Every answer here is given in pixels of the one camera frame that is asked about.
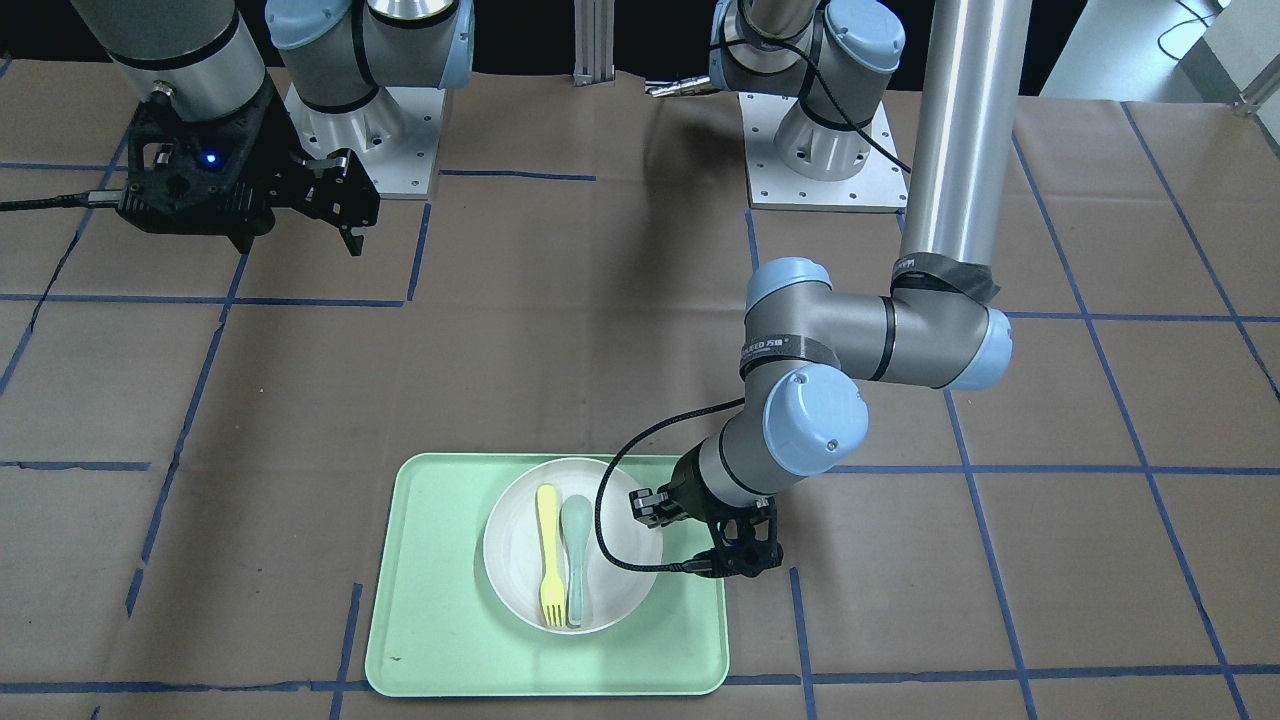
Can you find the white round plate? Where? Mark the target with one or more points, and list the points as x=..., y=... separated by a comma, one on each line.
x=511, y=549

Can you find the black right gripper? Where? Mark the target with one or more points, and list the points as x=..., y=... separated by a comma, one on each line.
x=268, y=150

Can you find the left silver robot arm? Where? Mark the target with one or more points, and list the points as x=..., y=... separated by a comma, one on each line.
x=807, y=345

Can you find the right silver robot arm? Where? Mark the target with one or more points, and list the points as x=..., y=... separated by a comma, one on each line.
x=339, y=53

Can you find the yellow plastic fork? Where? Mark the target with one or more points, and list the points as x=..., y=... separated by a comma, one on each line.
x=552, y=591

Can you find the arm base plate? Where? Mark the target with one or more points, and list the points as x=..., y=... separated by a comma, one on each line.
x=396, y=136
x=795, y=164

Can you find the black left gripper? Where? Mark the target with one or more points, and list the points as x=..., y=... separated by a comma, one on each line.
x=688, y=482

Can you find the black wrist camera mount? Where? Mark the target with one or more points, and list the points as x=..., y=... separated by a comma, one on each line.
x=744, y=543

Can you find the rear aluminium post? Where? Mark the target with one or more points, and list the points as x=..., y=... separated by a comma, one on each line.
x=594, y=42

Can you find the teal plastic spoon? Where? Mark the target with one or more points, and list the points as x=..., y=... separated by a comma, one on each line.
x=576, y=520

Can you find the mint green tray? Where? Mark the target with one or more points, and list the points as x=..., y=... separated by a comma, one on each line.
x=438, y=629

